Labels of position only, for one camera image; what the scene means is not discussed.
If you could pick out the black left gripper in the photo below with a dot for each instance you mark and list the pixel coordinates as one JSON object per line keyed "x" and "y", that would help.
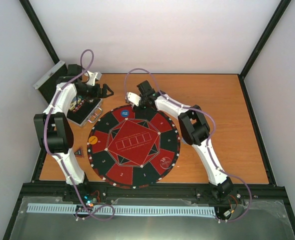
{"x": 105, "y": 87}

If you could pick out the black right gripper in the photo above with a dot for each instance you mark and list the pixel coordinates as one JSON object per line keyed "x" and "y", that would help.
{"x": 141, "y": 112}

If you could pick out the blue small blind button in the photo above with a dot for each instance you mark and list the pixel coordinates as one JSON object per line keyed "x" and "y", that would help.
{"x": 125, "y": 113}

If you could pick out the yellow big blind button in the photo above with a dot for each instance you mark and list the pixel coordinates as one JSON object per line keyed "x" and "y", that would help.
{"x": 92, "y": 140}

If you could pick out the clear dealer button disc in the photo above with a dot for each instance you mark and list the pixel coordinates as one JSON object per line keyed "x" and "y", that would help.
{"x": 165, "y": 163}

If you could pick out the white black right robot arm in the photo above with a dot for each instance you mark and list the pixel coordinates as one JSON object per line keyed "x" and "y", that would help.
{"x": 194, "y": 129}

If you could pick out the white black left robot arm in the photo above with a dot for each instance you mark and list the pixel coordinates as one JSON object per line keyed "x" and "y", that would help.
{"x": 74, "y": 96}

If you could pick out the poker chip row in case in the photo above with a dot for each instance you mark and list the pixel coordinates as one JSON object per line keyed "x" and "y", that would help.
{"x": 80, "y": 100}

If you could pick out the aluminium poker chip case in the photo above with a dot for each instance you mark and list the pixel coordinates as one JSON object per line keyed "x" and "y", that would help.
{"x": 60, "y": 73}

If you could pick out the card box in case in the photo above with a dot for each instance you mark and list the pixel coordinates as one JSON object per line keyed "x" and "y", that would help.
{"x": 74, "y": 103}

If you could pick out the round red black poker mat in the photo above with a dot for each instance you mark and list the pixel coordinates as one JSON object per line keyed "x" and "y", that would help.
{"x": 129, "y": 149}

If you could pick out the red black triangular token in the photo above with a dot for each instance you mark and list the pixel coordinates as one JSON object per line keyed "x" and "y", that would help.
{"x": 79, "y": 152}

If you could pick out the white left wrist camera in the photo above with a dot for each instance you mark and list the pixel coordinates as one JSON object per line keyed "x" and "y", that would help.
{"x": 93, "y": 77}

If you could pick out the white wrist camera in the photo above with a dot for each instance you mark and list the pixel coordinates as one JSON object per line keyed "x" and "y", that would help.
{"x": 132, "y": 98}
{"x": 93, "y": 77}

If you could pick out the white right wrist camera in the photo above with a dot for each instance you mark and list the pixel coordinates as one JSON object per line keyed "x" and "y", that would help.
{"x": 132, "y": 98}

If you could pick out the light blue slotted cable duct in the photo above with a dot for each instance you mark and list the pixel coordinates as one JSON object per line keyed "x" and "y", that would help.
{"x": 125, "y": 210}

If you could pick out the black frame rail front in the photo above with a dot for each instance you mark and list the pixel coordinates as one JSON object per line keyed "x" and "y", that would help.
{"x": 196, "y": 193}

